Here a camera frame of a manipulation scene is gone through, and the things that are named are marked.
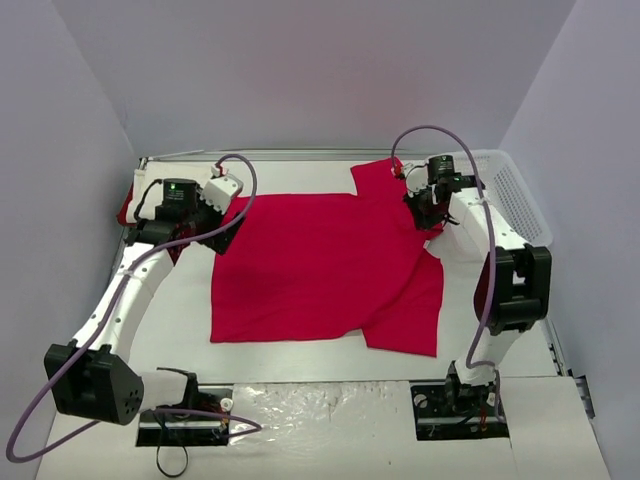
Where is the red t shirt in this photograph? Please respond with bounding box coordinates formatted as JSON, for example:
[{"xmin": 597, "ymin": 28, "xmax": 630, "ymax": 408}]
[
  {"xmin": 116, "ymin": 185, "xmax": 134, "ymax": 227},
  {"xmin": 210, "ymin": 160, "xmax": 444, "ymax": 357}
]

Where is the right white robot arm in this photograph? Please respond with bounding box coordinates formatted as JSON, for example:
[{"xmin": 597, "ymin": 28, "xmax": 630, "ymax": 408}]
[{"xmin": 394, "ymin": 155, "xmax": 552, "ymax": 413}]

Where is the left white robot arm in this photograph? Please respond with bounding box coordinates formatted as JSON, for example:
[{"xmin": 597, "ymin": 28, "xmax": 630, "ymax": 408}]
[{"xmin": 44, "ymin": 174, "xmax": 243, "ymax": 425}]

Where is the red folded t shirt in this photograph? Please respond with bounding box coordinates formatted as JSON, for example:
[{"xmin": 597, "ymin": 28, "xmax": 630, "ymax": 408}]
[{"xmin": 116, "ymin": 185, "xmax": 134, "ymax": 227}]

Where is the white plastic basket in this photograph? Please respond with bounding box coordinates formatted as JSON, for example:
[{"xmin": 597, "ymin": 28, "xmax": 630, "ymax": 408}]
[{"xmin": 444, "ymin": 150, "xmax": 553, "ymax": 261}]

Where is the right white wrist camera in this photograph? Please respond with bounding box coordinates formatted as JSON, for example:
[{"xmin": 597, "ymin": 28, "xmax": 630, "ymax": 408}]
[{"xmin": 391, "ymin": 159, "xmax": 430, "ymax": 197}]

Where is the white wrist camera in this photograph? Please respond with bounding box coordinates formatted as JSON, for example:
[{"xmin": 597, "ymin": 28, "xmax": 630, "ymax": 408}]
[
  {"xmin": 200, "ymin": 174, "xmax": 244, "ymax": 214},
  {"xmin": 391, "ymin": 159, "xmax": 430, "ymax": 197}
]

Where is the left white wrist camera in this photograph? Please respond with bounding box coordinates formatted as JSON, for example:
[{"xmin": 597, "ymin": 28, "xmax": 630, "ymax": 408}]
[{"xmin": 200, "ymin": 174, "xmax": 244, "ymax": 214}]

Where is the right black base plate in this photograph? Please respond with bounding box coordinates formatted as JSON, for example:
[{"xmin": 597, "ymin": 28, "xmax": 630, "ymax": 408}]
[{"xmin": 410, "ymin": 381, "xmax": 510, "ymax": 441}]

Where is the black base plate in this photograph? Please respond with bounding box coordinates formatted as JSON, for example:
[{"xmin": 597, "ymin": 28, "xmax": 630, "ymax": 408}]
[
  {"xmin": 135, "ymin": 385, "xmax": 233, "ymax": 447},
  {"xmin": 410, "ymin": 381, "xmax": 510, "ymax": 441}
]

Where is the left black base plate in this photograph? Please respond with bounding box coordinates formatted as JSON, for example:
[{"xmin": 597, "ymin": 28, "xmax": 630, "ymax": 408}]
[{"xmin": 135, "ymin": 385, "xmax": 233, "ymax": 447}]

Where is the thin black cable loop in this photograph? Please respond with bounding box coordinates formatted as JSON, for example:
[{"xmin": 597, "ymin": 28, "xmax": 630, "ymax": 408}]
[{"xmin": 155, "ymin": 439, "xmax": 190, "ymax": 476}]

